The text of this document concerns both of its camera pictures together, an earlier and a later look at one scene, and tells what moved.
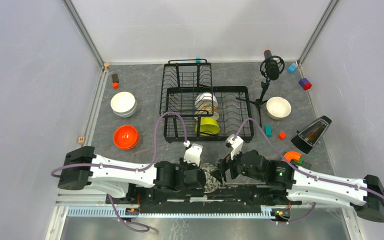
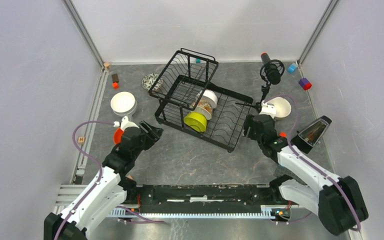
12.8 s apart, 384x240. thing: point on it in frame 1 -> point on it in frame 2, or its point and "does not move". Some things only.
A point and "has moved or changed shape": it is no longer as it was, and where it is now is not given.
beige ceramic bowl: x=278 y=107 does not move
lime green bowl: x=209 y=126 -> x=196 y=120
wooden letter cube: x=81 y=140 does not move
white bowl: x=205 y=99 has moved or changed shape
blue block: x=291 y=68 does not move
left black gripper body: x=187 y=166 -> x=145 y=138
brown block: x=115 y=78 does not move
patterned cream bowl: x=208 y=111 has moved or changed shape
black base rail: x=219 y=199 does not move
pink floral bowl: x=211 y=184 -> x=148 y=81
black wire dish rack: x=194 y=110 has moved or changed shape
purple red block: x=305 y=83 does not move
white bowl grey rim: x=127 y=114 does not move
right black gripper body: x=236 y=168 -> x=249 y=122
